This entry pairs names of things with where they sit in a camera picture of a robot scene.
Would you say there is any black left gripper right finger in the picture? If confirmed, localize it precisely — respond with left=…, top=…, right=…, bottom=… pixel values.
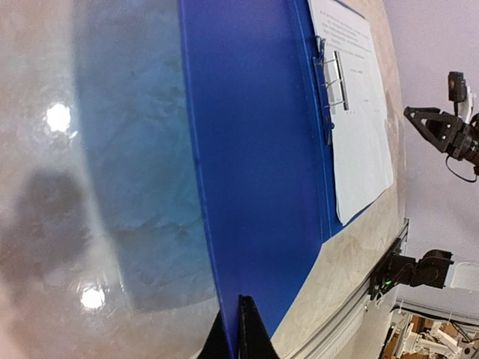
left=239, top=295, right=278, bottom=359

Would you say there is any blue plastic clip folder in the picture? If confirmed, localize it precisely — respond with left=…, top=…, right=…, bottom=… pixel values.
left=175, top=0, right=370, bottom=359

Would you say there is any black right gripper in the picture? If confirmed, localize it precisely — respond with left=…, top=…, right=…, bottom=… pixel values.
left=403, top=106, right=478, bottom=165

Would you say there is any silver metal folder clip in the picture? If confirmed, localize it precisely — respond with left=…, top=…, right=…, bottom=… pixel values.
left=313, top=35, right=350, bottom=146

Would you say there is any aluminium front rail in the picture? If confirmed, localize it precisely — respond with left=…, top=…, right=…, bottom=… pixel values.
left=275, top=218, right=409, bottom=358

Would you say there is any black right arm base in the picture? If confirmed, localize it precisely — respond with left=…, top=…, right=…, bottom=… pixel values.
left=368, top=250, right=454, bottom=300

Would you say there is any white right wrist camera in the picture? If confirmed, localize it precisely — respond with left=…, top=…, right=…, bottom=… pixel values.
left=448, top=71, right=476, bottom=123

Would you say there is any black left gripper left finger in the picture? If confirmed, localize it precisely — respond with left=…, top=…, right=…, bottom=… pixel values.
left=200, top=311, right=230, bottom=359

